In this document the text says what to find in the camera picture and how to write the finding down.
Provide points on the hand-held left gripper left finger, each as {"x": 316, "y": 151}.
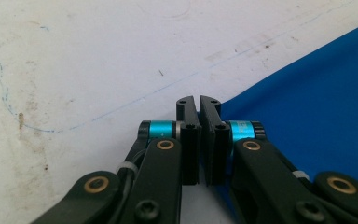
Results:
{"x": 189, "y": 140}

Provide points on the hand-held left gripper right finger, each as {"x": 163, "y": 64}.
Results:
{"x": 217, "y": 140}

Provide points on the blue t-shirt with white print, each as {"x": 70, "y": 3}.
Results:
{"x": 307, "y": 102}

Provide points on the white table mat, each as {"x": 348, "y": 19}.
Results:
{"x": 105, "y": 56}

